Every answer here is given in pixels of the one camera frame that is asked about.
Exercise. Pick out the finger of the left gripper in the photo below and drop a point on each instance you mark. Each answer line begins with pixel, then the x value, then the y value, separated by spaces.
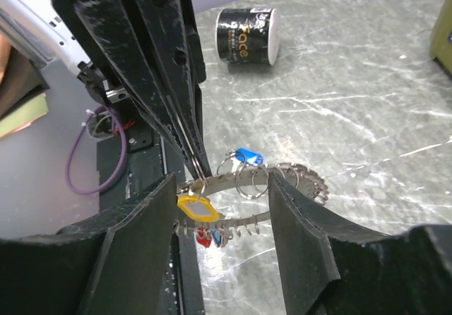
pixel 164 22
pixel 119 31

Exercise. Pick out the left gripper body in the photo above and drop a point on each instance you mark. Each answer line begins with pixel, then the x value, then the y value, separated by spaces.
pixel 98 75

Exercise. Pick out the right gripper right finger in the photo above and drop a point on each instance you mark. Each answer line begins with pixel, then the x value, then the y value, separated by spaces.
pixel 330 265

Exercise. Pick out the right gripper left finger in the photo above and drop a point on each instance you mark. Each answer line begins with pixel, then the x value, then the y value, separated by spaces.
pixel 59 273

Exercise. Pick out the red key tag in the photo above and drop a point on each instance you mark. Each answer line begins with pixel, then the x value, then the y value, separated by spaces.
pixel 203 237

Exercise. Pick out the yellow key tag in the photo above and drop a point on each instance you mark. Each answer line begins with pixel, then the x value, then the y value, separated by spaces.
pixel 198 208

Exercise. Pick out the blue key tag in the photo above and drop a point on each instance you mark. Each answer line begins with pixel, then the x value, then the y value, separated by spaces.
pixel 217 237
pixel 249 157

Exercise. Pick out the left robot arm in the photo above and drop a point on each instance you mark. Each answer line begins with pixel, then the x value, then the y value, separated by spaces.
pixel 36 28

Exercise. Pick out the blue key tag on table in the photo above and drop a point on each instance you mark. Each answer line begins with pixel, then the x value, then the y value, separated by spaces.
pixel 249 157

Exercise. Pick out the olive green plastic basket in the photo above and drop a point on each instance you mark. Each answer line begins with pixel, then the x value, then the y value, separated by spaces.
pixel 440 39

